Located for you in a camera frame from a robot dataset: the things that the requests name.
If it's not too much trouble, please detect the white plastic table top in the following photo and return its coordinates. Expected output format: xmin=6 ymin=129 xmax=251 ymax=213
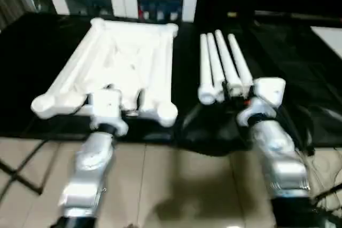
xmin=30 ymin=18 xmax=180 ymax=127

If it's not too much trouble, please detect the white flat side panel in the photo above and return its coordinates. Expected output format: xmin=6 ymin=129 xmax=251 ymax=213
xmin=310 ymin=25 xmax=342 ymax=60

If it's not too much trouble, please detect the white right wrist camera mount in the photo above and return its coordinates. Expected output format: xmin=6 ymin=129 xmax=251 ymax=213
xmin=237 ymin=77 xmax=287 ymax=127

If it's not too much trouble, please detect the white plastic table leg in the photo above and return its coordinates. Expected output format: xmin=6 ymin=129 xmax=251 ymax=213
xmin=215 ymin=29 xmax=241 ymax=98
xmin=207 ymin=32 xmax=226 ymax=103
xmin=199 ymin=33 xmax=215 ymax=105
xmin=228 ymin=34 xmax=253 ymax=92

